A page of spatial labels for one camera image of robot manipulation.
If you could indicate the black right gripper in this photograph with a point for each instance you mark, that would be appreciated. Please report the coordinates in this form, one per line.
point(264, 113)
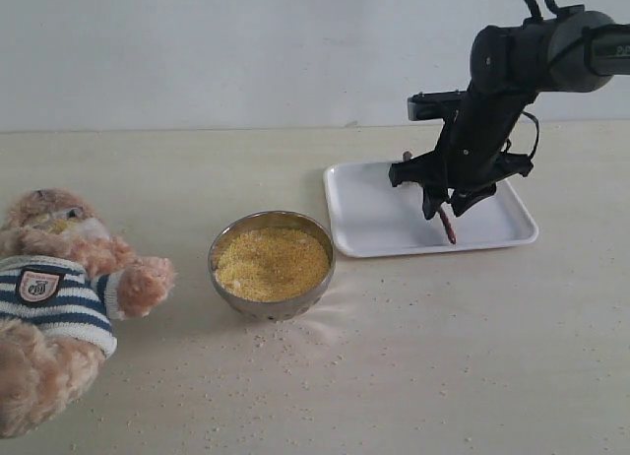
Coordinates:
point(471, 154)

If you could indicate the dark red wooden spoon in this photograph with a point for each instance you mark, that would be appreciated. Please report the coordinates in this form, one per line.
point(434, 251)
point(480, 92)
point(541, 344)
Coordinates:
point(407, 156)

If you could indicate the teddy bear striped sweater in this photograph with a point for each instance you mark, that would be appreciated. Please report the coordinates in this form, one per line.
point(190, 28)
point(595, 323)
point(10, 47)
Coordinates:
point(64, 279)

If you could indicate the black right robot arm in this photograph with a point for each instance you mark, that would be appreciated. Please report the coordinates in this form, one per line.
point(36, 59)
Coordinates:
point(510, 68)

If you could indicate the steel bowl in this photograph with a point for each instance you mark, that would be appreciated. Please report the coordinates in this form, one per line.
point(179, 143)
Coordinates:
point(274, 311)

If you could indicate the yellow millet grain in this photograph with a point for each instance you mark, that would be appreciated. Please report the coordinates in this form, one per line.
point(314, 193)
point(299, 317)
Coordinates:
point(272, 264)

